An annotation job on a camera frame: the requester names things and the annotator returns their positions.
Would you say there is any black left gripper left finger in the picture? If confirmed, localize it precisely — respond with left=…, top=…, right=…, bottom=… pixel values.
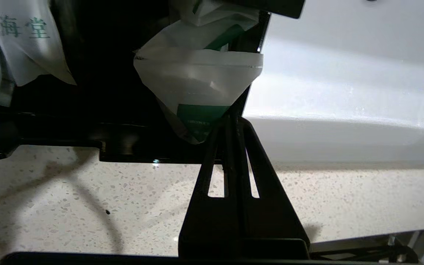
left=178, top=118, right=239, bottom=258

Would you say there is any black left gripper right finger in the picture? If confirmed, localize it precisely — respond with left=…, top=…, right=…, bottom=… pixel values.
left=234, top=117, right=311, bottom=259

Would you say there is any small clear green-label packet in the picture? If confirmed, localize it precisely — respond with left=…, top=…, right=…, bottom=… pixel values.
left=134, top=46, right=264, bottom=145

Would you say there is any black tray with white liner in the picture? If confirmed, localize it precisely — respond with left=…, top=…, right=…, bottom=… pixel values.
left=0, top=0, right=271, bottom=164

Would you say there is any clear green-print packet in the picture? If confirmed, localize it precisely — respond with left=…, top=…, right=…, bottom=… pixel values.
left=138, top=0, right=261, bottom=52

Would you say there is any clear packet with black comb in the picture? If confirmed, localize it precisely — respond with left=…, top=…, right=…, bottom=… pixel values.
left=0, top=0, right=77, bottom=88

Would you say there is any white ceramic sink basin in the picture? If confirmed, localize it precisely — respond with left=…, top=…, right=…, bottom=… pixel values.
left=241, top=0, right=424, bottom=164

